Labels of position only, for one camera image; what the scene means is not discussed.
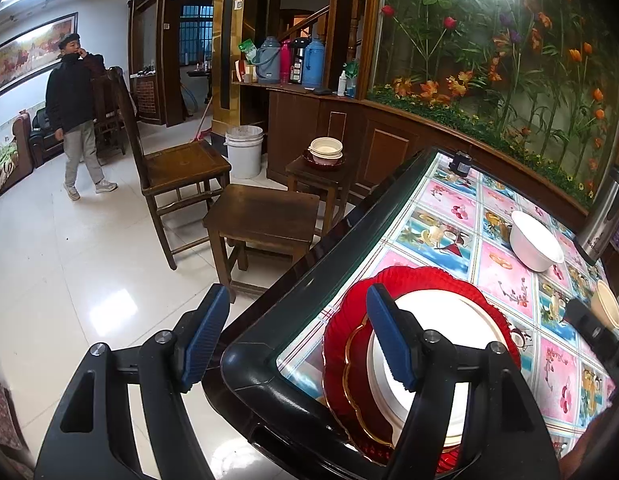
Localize framed wall painting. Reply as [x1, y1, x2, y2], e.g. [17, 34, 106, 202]
[0, 11, 79, 100]

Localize small red gold-rimmed plate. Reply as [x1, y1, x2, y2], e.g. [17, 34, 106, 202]
[342, 317, 407, 453]

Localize tall-backed wooden chair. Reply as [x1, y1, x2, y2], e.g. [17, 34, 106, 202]
[106, 66, 233, 271]

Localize wooden staircase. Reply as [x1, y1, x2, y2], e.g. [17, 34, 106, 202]
[282, 0, 370, 43]

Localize beige cup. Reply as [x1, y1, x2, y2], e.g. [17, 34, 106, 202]
[589, 280, 619, 332]

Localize white round plate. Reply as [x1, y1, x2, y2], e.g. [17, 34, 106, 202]
[365, 290, 513, 443]

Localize small black jar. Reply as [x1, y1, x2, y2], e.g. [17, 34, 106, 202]
[448, 150, 473, 176]

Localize white plastic bucket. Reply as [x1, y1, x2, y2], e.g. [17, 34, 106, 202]
[224, 125, 265, 180]

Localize beige bowls on stool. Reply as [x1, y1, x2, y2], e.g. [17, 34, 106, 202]
[308, 137, 344, 158]

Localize large wooden stool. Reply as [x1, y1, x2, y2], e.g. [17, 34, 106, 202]
[204, 183, 321, 303]

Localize dark red dish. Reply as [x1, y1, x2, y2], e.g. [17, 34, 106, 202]
[302, 152, 347, 171]

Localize small white bowl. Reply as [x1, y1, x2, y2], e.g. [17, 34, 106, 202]
[509, 210, 566, 273]

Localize black-rimmed dining table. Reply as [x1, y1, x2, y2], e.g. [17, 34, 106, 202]
[202, 146, 619, 480]

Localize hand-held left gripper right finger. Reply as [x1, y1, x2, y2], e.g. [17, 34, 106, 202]
[365, 282, 563, 480]

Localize floral patterned cloth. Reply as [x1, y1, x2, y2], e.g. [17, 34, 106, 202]
[0, 372, 35, 480]

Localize mop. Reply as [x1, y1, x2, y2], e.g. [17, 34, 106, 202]
[190, 92, 215, 143]

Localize low wooden sideboard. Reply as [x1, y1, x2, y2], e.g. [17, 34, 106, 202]
[130, 67, 163, 121]

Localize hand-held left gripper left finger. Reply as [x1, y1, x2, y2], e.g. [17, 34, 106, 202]
[34, 282, 231, 480]

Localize blue thermos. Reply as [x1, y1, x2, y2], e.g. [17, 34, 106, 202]
[304, 39, 326, 88]

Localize artificial flower wall display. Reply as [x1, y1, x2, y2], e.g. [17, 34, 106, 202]
[367, 0, 619, 208]

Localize black thermos pot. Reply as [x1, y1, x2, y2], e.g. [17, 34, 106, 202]
[290, 38, 310, 86]

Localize dark wooden chair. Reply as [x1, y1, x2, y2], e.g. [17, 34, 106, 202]
[90, 67, 128, 166]

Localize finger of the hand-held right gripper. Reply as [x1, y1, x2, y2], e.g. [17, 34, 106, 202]
[563, 299, 619, 401]

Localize grey-blue thermos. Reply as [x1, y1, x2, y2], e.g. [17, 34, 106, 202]
[250, 36, 283, 86]

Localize small wooden stool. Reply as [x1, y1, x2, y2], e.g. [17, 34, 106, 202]
[284, 152, 357, 241]

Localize large red plastic plate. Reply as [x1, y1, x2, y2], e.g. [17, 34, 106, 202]
[322, 266, 523, 478]

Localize black sofa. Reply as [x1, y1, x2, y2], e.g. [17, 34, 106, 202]
[28, 107, 65, 168]

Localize wooden cabinet counter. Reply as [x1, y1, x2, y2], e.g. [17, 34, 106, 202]
[232, 80, 595, 226]

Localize golden pillar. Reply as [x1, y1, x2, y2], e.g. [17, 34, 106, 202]
[211, 0, 240, 133]

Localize stainless steel kettle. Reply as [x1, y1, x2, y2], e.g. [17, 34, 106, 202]
[573, 165, 619, 267]

